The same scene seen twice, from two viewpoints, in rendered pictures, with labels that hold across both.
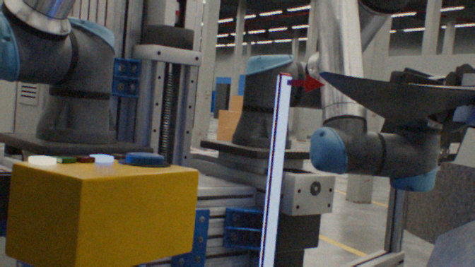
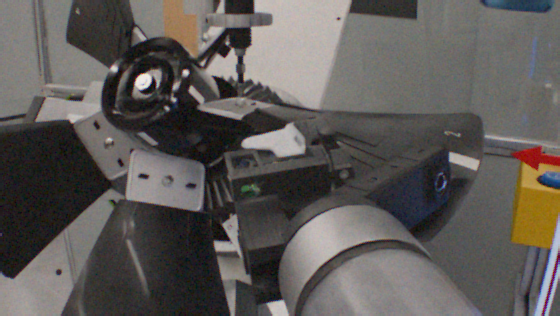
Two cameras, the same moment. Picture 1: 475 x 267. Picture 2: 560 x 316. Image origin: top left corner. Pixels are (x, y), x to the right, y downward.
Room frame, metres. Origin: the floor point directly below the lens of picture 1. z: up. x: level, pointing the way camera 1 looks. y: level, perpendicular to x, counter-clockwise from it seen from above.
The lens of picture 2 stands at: (1.18, -0.38, 1.32)
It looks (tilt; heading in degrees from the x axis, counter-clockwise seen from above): 19 degrees down; 171
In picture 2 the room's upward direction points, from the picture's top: straight up
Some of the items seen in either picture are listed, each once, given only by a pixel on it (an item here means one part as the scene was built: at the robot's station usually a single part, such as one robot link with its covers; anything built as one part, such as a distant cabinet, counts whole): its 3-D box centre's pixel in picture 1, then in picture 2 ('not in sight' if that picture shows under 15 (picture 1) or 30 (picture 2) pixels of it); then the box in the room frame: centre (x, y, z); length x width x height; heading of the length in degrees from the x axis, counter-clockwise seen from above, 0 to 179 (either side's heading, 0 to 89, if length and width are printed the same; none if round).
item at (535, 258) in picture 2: not in sight; (535, 259); (0.60, 0.12, 0.92); 0.03 x 0.03 x 0.12; 55
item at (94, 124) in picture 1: (78, 114); not in sight; (1.20, 0.32, 1.09); 0.15 x 0.15 x 0.10
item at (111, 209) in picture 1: (107, 215); (547, 203); (0.60, 0.12, 1.02); 0.16 x 0.10 x 0.11; 145
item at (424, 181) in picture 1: (406, 157); not in sight; (1.04, -0.29, 1.08); 0.11 x 0.08 x 0.11; 103
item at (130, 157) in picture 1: (144, 160); (555, 180); (0.64, 0.10, 1.08); 0.04 x 0.04 x 0.02
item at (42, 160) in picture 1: (42, 160); not in sight; (0.57, 0.18, 1.08); 0.02 x 0.02 x 0.01; 55
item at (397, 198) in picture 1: (397, 205); not in sight; (1.28, -0.35, 0.96); 0.03 x 0.03 x 0.20; 55
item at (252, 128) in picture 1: (263, 126); not in sight; (1.51, -0.06, 1.09); 0.15 x 0.15 x 0.10
